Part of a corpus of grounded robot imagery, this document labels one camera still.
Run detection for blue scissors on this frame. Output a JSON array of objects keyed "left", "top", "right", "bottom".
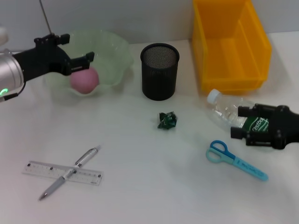
[{"left": 205, "top": 140, "right": 269, "bottom": 182}]

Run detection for pink peach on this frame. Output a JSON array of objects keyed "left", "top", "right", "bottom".
[{"left": 70, "top": 67, "right": 100, "bottom": 95}]

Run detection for pale green glass fruit bowl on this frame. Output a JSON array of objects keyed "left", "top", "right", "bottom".
[{"left": 43, "top": 29, "right": 135, "bottom": 96}]

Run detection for black mesh pen holder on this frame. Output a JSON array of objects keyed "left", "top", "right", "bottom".
[{"left": 140, "top": 42, "right": 180, "bottom": 101}]

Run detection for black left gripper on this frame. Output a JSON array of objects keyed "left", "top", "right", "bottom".
[{"left": 13, "top": 33, "right": 95, "bottom": 82}]

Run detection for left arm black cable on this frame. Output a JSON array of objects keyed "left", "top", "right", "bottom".
[{"left": 0, "top": 80, "right": 27, "bottom": 103}]

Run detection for clear green-labelled water bottle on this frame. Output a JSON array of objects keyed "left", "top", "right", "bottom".
[{"left": 206, "top": 89, "right": 271, "bottom": 134}]

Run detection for yellow plastic bin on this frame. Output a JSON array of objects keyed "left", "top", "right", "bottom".
[{"left": 192, "top": 0, "right": 273, "bottom": 94}]

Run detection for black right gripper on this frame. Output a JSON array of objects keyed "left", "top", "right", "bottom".
[{"left": 230, "top": 104, "right": 299, "bottom": 150}]

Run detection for green plastic wrapper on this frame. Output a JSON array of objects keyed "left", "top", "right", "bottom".
[{"left": 157, "top": 111, "right": 178, "bottom": 130}]

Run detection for transparent plastic ruler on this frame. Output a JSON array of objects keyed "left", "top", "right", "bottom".
[{"left": 22, "top": 160, "right": 104, "bottom": 186}]

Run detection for silver pen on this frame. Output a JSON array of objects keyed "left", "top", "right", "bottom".
[{"left": 38, "top": 144, "right": 101, "bottom": 201}]

